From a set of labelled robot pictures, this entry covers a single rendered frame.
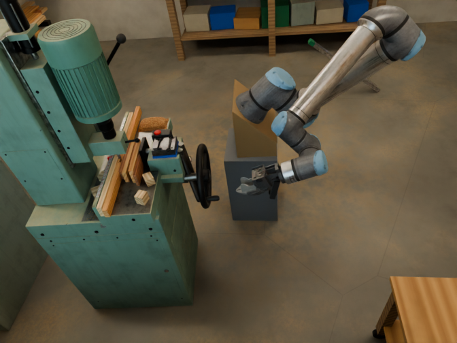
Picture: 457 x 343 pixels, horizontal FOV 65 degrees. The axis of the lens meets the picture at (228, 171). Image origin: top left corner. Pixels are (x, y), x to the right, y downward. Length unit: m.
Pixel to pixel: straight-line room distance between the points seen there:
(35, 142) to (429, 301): 1.60
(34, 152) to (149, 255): 0.66
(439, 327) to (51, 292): 2.04
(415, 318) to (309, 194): 1.23
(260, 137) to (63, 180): 0.98
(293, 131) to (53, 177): 0.98
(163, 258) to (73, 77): 0.89
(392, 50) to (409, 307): 1.00
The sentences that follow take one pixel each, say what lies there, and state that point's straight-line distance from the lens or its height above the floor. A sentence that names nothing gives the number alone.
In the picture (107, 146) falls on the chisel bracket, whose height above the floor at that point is 1.05.
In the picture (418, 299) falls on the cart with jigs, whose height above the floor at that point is 0.53.
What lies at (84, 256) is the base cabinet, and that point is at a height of 0.55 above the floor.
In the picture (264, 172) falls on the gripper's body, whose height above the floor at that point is 0.94.
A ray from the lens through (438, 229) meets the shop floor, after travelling 2.58.
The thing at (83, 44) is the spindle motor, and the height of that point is 1.48.
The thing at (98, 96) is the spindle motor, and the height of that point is 1.29.
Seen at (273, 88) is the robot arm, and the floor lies 0.96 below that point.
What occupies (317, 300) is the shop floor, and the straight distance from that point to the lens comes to 2.15.
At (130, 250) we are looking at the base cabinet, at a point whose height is 0.59.
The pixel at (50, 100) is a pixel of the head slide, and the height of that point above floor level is 1.30.
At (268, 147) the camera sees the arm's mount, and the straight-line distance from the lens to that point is 1.98.
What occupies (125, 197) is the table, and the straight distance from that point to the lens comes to 1.49.
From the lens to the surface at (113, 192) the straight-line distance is 1.48.
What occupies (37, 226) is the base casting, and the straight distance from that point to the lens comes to 1.72.
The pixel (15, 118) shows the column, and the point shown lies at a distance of 1.45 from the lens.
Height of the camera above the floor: 1.94
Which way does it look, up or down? 45 degrees down
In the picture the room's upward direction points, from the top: 8 degrees counter-clockwise
